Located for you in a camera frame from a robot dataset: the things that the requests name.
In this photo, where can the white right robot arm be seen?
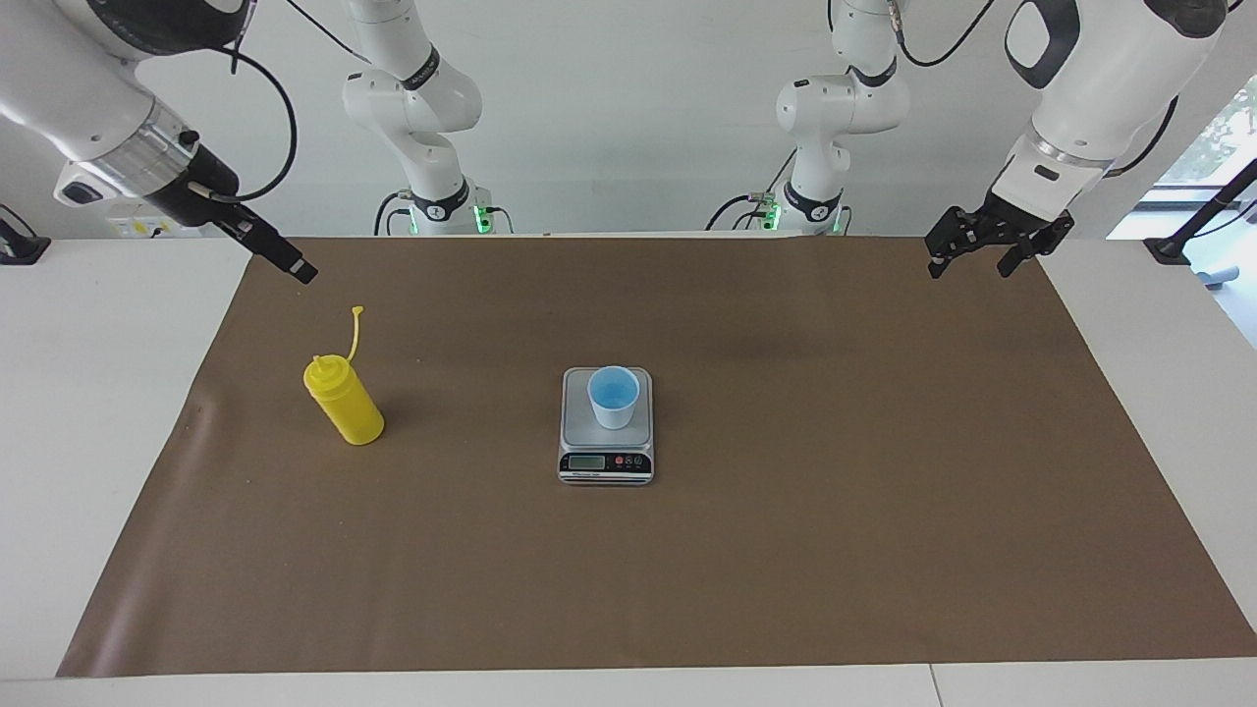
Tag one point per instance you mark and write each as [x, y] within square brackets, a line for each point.
[79, 88]

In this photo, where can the window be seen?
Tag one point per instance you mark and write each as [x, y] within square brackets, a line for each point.
[1232, 128]

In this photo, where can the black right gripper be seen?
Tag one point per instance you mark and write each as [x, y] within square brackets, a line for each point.
[196, 189]

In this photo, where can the brown table mat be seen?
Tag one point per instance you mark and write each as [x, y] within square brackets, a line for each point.
[786, 570]

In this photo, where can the white power strip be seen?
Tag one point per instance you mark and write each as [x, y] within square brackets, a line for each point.
[147, 228]

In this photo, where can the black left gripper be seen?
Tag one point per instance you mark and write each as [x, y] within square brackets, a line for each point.
[1011, 218]

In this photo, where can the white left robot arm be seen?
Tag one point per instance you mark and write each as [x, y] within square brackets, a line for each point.
[1100, 88]

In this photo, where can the black stand with pole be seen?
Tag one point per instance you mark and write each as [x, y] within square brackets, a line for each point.
[1169, 250]

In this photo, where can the light blue cylindrical object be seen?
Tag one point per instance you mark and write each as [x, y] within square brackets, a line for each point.
[1221, 275]

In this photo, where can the silver digital kitchen scale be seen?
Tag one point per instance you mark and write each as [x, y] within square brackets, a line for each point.
[604, 462]

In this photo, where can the light blue plastic cup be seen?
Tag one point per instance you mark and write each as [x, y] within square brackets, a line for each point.
[614, 407]

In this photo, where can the yellow squeeze bottle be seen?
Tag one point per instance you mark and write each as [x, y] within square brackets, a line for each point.
[349, 407]

